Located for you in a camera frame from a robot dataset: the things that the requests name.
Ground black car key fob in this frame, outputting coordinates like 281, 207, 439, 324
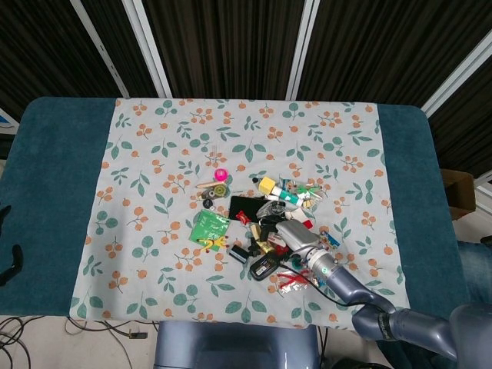
249, 254, 282, 282

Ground clear plastic bag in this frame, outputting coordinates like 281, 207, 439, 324
255, 201, 288, 223

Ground floral leaf print tablecloth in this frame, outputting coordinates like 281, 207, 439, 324
68, 98, 411, 324

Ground yellow sticky man toy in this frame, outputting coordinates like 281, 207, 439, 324
195, 235, 231, 254

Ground blue-grey robot torso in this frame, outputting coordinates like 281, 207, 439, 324
152, 320, 321, 369

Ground bag of green toys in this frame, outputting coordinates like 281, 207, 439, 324
295, 179, 324, 208

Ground packaged red sticky man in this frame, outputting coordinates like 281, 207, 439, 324
275, 268, 322, 295

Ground black cylindrical battery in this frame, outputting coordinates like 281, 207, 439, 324
229, 245, 249, 264

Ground packaged blue sticky man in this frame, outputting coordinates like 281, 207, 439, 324
317, 229, 342, 251

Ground cardboard box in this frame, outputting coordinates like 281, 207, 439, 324
440, 168, 477, 221

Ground green and white tube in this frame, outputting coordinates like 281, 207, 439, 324
271, 186, 301, 205

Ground floor cables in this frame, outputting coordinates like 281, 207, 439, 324
0, 314, 158, 364

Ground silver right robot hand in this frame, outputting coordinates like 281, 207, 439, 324
275, 220, 323, 255

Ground white double frame post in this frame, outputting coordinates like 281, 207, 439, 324
121, 0, 173, 98

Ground teal table cover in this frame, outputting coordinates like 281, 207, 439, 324
0, 95, 472, 320

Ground green tea packet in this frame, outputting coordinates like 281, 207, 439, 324
188, 209, 231, 253

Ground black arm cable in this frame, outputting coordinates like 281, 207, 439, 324
279, 262, 363, 308

